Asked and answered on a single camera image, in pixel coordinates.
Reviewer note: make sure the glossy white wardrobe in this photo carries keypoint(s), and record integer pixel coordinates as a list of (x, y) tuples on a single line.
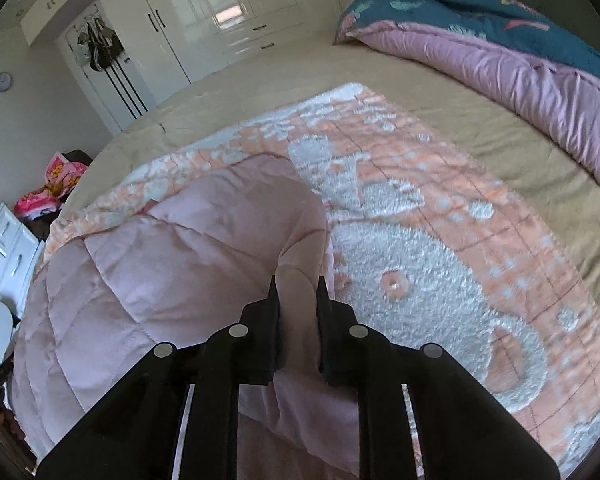
[(205, 10)]

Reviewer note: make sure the round wall clock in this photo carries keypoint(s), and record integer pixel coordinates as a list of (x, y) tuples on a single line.
[(3, 81)]

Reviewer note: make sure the white door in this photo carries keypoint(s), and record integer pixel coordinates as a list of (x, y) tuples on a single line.
[(80, 80)]

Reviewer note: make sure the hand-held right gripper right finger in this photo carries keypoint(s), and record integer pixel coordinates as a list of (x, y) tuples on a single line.
[(330, 340)]

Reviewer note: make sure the dark brown chair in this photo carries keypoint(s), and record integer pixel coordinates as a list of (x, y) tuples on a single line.
[(77, 156)]

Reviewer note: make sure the teal and pink duvet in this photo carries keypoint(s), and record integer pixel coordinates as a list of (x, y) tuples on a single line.
[(480, 25)]

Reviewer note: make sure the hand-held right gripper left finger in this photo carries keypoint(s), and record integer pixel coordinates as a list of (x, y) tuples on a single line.
[(265, 340)]

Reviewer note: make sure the pink quilt with peach fleece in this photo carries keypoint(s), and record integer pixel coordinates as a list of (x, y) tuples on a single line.
[(180, 260)]

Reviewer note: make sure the hanging dark bags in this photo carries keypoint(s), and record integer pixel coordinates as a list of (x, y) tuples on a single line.
[(100, 45)]

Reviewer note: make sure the pink floral cloth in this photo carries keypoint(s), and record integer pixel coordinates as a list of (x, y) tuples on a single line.
[(60, 175)]

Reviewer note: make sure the white drawer chest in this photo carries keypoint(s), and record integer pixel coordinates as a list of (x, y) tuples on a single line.
[(5, 245)]

